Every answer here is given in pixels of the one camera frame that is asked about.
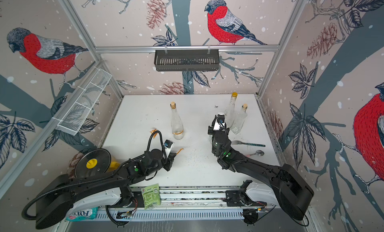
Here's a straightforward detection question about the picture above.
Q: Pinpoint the yellow cap glass bottle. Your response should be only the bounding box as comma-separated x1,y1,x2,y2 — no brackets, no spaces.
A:
225,92,238,128

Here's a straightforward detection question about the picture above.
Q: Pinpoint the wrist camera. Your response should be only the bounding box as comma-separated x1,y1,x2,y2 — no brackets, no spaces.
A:
164,139,174,156
213,113,227,131

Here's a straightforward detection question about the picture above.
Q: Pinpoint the green handled fork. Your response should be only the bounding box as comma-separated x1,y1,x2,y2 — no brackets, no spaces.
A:
232,140,265,147

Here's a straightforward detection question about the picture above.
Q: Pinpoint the green snack packet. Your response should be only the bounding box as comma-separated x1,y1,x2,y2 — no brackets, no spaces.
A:
141,184,161,210

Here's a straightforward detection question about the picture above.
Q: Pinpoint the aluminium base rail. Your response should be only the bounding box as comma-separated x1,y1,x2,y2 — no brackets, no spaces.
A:
64,185,311,222

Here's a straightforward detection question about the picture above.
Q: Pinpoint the white wire mesh basket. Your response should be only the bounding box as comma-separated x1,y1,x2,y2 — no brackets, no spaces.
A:
56,68,112,136

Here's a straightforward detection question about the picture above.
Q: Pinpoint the small corked labelled bottle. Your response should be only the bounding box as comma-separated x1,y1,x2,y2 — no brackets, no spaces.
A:
231,104,248,134

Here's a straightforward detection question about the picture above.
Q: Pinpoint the tall corked glass bottle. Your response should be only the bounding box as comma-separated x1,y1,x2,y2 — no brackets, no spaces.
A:
170,102,184,140

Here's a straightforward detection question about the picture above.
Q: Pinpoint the black hanging metal basket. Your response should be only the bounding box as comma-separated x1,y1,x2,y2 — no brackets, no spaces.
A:
154,49,220,72

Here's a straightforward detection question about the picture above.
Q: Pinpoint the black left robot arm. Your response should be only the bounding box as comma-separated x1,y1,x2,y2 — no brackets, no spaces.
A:
21,139,176,230

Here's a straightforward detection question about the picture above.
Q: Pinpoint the Fox's candy bag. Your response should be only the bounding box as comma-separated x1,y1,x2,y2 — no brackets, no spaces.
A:
66,207,99,222

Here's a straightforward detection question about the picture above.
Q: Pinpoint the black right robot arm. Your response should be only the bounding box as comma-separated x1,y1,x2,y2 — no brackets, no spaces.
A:
208,114,314,224

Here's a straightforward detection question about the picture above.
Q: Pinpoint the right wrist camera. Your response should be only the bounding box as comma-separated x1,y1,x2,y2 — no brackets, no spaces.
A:
213,113,227,131

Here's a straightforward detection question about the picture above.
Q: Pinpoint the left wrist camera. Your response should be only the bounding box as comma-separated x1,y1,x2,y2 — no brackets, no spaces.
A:
164,139,174,156

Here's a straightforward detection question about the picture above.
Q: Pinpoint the pink handled spoon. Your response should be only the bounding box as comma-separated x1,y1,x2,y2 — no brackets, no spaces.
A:
246,150,265,157

